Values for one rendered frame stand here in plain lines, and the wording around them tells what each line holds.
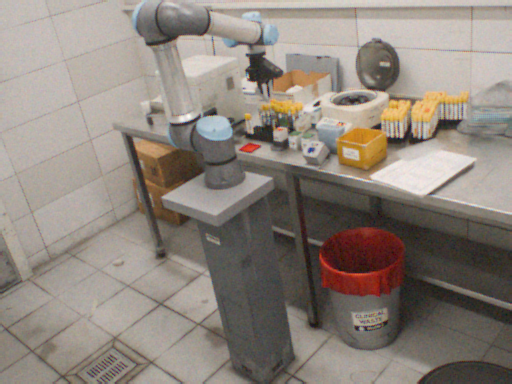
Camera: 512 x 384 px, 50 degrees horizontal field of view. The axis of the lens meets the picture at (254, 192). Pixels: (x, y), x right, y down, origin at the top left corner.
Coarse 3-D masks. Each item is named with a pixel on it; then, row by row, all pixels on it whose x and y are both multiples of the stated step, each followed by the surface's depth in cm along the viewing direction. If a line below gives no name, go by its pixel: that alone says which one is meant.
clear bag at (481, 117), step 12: (492, 84) 210; (504, 84) 203; (480, 96) 208; (492, 96) 204; (504, 96) 203; (468, 108) 210; (480, 108) 206; (492, 108) 205; (504, 108) 204; (468, 120) 210; (480, 120) 207; (492, 120) 206; (504, 120) 204; (468, 132) 211; (480, 132) 210; (492, 132) 208; (504, 132) 206
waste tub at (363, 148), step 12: (348, 132) 207; (360, 132) 210; (372, 132) 206; (384, 132) 201; (336, 144) 204; (348, 144) 199; (360, 144) 195; (372, 144) 197; (384, 144) 203; (348, 156) 202; (360, 156) 198; (372, 156) 199; (384, 156) 204; (360, 168) 200
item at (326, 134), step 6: (318, 126) 216; (324, 126) 215; (336, 126) 213; (342, 126) 212; (318, 132) 217; (324, 132) 215; (330, 132) 213; (336, 132) 211; (342, 132) 212; (318, 138) 218; (324, 138) 216; (330, 138) 214; (336, 138) 212; (330, 144) 216; (330, 150) 216; (336, 150) 215
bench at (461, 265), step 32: (128, 128) 285; (160, 128) 274; (448, 128) 219; (256, 160) 227; (288, 160) 217; (384, 160) 204; (480, 160) 192; (288, 192) 227; (384, 192) 189; (448, 192) 176; (480, 192) 173; (288, 224) 291; (320, 224) 286; (352, 224) 281; (384, 224) 276; (160, 256) 333; (416, 256) 249; (448, 256) 245; (480, 256) 242; (448, 288) 230; (480, 288) 224
